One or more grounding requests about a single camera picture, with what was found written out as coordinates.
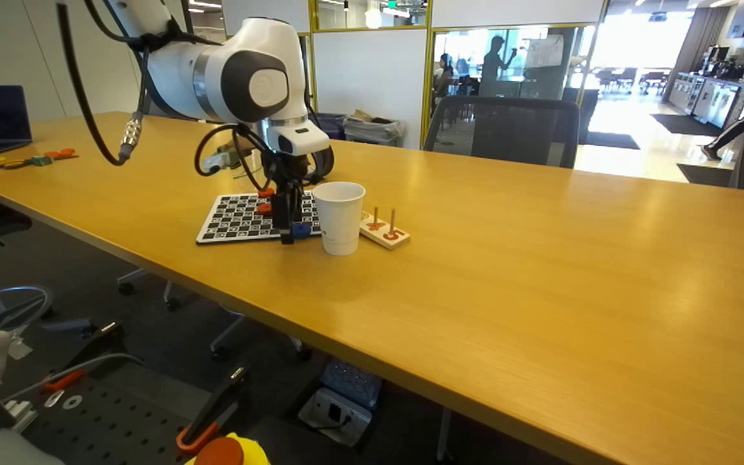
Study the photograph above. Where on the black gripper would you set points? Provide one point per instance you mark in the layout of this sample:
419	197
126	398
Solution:
287	173

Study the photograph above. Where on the blue block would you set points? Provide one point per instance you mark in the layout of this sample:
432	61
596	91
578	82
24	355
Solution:
302	230

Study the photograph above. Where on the orange disc block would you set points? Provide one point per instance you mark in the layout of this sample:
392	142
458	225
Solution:
265	207

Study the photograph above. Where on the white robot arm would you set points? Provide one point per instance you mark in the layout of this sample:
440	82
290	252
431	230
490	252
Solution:
251	82

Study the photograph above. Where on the white paper cup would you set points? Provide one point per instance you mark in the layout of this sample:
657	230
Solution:
340	212

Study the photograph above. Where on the checkered calibration board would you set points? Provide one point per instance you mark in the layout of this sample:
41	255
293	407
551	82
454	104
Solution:
233	221

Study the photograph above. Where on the black tape roll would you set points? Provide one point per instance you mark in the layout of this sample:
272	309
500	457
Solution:
322	164

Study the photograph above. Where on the wooden peg base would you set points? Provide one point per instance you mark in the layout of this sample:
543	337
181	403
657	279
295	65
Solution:
383	230

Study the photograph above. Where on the floor power box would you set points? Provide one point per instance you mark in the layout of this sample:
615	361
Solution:
334	416

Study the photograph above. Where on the red emergency stop button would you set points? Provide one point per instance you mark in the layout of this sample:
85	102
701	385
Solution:
231	451

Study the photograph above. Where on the orange green tool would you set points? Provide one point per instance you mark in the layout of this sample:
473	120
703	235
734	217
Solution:
46	159

